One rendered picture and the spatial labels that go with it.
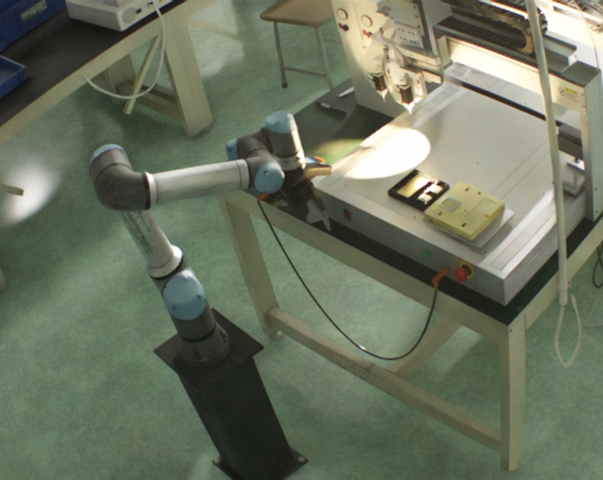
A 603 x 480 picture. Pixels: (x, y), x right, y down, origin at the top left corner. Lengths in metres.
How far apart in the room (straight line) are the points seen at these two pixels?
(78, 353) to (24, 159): 1.76
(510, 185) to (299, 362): 1.20
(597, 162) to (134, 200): 1.25
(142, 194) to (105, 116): 2.96
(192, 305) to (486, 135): 0.98
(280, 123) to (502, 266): 0.69
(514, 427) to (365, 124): 1.14
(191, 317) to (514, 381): 0.90
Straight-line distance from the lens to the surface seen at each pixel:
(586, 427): 3.14
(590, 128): 2.54
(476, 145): 2.87
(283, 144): 2.64
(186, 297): 2.64
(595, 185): 2.66
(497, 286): 2.46
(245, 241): 3.34
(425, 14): 2.66
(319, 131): 3.23
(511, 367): 2.58
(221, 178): 2.48
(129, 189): 2.42
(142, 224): 2.63
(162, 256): 2.71
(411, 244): 2.62
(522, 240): 2.52
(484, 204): 2.59
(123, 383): 3.69
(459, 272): 2.48
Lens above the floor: 2.51
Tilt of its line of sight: 38 degrees down
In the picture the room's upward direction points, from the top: 15 degrees counter-clockwise
